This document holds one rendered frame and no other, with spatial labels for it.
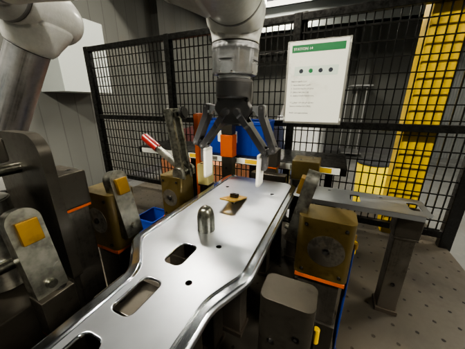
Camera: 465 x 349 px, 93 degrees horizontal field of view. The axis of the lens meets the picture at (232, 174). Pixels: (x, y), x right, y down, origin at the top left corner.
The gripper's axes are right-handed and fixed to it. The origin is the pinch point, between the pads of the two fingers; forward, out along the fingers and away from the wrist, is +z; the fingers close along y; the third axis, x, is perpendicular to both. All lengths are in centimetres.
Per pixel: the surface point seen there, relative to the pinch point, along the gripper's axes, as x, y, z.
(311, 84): 54, 9, -23
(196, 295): -25.9, 7.3, 7.0
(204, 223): -14.0, 1.1, 4.9
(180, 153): -1.1, -13.5, -3.6
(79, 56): 123, -237, -57
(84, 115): 140, -276, 6
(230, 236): -12.7, 5.8, 7.0
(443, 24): 58, 46, -40
